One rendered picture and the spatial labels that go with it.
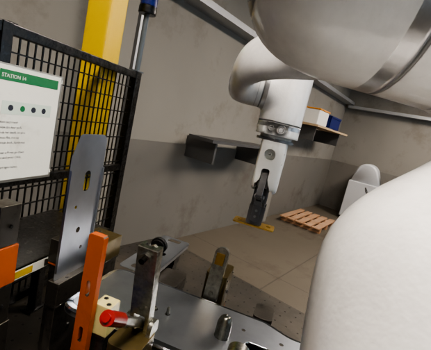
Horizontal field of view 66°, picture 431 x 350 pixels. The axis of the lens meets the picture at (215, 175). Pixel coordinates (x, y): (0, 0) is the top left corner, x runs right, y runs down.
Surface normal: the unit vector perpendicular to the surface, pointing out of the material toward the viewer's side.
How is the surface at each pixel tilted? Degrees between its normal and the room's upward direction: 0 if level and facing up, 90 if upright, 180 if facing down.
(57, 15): 90
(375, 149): 90
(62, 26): 90
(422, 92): 157
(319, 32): 133
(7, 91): 90
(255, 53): 77
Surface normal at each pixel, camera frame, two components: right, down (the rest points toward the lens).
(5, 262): 0.94, 0.25
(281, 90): -0.11, 0.15
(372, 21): -0.20, 0.61
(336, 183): -0.58, 0.00
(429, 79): -0.23, 0.89
